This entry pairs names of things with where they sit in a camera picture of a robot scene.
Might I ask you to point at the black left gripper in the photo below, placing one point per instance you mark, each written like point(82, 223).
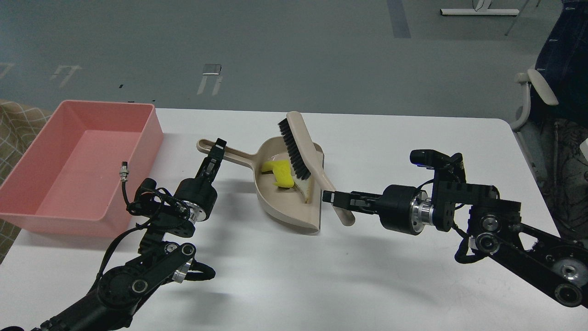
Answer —
point(199, 192)

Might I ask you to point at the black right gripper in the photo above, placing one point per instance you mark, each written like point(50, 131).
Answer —
point(395, 206)

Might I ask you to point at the beige hand brush black bristles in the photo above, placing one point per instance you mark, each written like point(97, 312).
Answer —
point(302, 152)

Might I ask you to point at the beige plastic dustpan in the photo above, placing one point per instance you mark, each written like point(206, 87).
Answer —
point(283, 204)

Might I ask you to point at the yellow plastic piece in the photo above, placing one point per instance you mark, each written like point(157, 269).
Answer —
point(281, 171)

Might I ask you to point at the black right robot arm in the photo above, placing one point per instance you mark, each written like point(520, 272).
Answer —
point(489, 226)

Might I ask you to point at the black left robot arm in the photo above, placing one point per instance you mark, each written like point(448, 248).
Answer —
point(117, 294)

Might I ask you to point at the pink plastic bin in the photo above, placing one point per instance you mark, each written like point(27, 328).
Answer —
point(68, 181)

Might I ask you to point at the white office chair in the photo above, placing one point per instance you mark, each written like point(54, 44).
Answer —
point(525, 138)

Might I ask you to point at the beige checkered cloth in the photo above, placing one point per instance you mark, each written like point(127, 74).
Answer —
point(19, 126)

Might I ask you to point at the white table leg base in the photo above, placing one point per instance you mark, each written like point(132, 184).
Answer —
point(482, 8)

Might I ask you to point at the person in green sweater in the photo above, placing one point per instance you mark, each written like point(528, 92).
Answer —
point(563, 63)

